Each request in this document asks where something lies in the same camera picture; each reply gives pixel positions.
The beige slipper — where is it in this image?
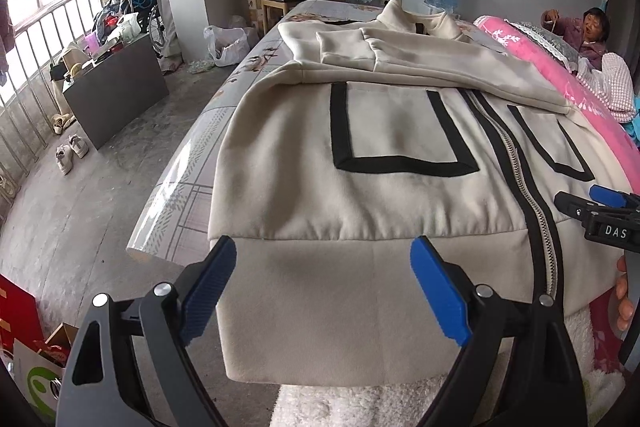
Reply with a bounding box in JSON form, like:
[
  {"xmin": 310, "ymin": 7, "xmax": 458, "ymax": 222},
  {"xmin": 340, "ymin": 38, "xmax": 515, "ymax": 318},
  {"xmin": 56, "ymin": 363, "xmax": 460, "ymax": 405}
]
[{"xmin": 51, "ymin": 112, "xmax": 77, "ymax": 134}]

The white plastic bag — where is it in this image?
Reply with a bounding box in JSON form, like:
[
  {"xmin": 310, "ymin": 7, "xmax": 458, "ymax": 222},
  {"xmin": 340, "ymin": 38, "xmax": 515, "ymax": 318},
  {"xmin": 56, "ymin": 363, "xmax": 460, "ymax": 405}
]
[{"xmin": 203, "ymin": 24, "xmax": 251, "ymax": 68}]

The white fluffy blanket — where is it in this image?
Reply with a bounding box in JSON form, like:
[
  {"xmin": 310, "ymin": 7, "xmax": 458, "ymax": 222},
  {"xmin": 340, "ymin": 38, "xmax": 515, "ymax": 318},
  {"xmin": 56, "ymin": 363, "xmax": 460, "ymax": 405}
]
[{"xmin": 277, "ymin": 307, "xmax": 626, "ymax": 427}]

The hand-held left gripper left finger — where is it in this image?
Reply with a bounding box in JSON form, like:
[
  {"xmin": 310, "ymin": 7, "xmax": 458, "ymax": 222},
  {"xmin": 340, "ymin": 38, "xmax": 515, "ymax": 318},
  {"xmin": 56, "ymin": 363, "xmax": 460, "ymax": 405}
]
[{"xmin": 56, "ymin": 235, "xmax": 238, "ymax": 427}]

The beige zip jacket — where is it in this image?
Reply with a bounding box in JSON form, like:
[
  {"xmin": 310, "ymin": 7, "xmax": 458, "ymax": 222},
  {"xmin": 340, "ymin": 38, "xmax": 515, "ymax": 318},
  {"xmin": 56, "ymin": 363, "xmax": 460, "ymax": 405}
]
[{"xmin": 206, "ymin": 0, "xmax": 633, "ymax": 385}]

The wheelchair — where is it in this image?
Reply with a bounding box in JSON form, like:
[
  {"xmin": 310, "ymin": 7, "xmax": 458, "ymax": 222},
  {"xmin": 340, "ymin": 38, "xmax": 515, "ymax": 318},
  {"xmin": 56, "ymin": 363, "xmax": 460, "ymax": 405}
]
[{"xmin": 127, "ymin": 0, "xmax": 168, "ymax": 58}]

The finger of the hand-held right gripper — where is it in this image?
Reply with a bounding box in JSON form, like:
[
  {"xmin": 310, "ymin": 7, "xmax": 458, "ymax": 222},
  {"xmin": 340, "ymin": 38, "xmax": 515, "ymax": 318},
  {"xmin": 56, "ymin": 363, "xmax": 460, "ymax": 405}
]
[
  {"xmin": 554, "ymin": 191, "xmax": 601, "ymax": 226},
  {"xmin": 590, "ymin": 184, "xmax": 640, "ymax": 210}
]

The pile of clothes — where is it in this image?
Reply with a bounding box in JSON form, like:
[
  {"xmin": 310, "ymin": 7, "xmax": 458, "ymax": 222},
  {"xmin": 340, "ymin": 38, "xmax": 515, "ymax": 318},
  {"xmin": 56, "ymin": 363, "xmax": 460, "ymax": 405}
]
[{"xmin": 92, "ymin": 0, "xmax": 156, "ymax": 48}]

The white pink checked cloth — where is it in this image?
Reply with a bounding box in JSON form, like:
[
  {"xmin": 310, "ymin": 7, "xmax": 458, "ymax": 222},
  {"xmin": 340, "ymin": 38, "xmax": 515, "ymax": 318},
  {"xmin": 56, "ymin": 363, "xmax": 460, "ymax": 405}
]
[{"xmin": 575, "ymin": 54, "xmax": 638, "ymax": 124}]

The person's right hand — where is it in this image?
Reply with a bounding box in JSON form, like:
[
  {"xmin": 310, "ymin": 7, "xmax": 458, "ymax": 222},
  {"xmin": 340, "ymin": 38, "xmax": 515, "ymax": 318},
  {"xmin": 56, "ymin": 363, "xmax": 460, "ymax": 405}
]
[{"xmin": 615, "ymin": 254, "xmax": 631, "ymax": 334}]

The silver lace-edged pillow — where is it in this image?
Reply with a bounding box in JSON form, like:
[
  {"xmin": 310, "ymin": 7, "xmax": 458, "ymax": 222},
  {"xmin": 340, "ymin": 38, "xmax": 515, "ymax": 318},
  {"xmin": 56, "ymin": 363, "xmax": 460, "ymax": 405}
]
[{"xmin": 510, "ymin": 19, "xmax": 583, "ymax": 70}]

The white plastic jug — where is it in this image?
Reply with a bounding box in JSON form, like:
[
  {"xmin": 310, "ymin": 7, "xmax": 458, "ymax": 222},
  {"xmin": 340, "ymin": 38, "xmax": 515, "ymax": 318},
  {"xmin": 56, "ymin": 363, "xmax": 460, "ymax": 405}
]
[{"xmin": 117, "ymin": 12, "xmax": 140, "ymax": 44}]

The red box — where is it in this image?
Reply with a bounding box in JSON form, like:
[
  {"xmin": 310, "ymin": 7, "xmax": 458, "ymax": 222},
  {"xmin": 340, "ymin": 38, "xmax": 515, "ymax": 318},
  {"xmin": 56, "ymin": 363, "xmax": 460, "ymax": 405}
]
[{"xmin": 0, "ymin": 274, "xmax": 46, "ymax": 358}]

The metal window railing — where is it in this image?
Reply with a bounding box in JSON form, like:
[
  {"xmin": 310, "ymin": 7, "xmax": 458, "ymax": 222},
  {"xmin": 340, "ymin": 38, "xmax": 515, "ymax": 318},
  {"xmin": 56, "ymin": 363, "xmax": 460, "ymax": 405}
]
[{"xmin": 0, "ymin": 0, "xmax": 106, "ymax": 208}]

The pink floral blanket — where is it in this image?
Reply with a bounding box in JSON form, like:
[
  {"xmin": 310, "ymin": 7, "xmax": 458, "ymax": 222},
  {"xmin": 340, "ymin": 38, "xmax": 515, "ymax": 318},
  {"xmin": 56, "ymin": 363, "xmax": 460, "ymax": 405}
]
[{"xmin": 472, "ymin": 14, "xmax": 640, "ymax": 380}]

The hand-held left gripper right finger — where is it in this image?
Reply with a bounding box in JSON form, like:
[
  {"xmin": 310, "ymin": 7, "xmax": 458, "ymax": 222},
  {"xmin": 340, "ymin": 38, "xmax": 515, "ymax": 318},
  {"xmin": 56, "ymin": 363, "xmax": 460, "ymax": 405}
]
[{"xmin": 410, "ymin": 235, "xmax": 586, "ymax": 427}]

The brown cardboard box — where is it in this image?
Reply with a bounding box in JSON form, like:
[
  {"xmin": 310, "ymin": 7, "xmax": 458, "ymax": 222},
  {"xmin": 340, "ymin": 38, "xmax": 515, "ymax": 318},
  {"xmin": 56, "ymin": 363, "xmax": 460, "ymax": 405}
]
[{"xmin": 44, "ymin": 322, "xmax": 81, "ymax": 368}]

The dark grey cabinet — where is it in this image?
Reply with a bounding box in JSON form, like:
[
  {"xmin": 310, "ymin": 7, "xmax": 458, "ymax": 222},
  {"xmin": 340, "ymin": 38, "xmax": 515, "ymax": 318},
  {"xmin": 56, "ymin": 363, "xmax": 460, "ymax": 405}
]
[{"xmin": 62, "ymin": 33, "xmax": 170, "ymax": 150}]

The hanging dark garment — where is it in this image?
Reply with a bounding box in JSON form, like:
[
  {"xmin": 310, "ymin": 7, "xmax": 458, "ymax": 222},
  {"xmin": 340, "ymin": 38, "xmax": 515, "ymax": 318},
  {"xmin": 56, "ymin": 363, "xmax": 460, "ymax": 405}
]
[{"xmin": 0, "ymin": 0, "xmax": 17, "ymax": 84}]

